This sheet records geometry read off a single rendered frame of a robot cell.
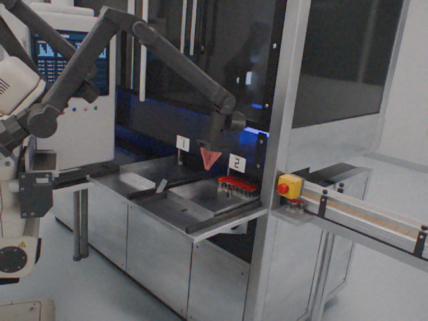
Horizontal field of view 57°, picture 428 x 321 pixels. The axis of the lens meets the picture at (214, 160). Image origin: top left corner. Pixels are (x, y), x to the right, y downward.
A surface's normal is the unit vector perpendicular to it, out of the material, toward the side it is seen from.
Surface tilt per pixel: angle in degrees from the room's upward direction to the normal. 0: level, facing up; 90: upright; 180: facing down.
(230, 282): 90
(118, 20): 96
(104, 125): 90
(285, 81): 90
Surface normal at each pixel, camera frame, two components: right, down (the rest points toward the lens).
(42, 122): 0.40, 0.40
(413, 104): -0.69, 0.15
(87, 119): 0.75, 0.26
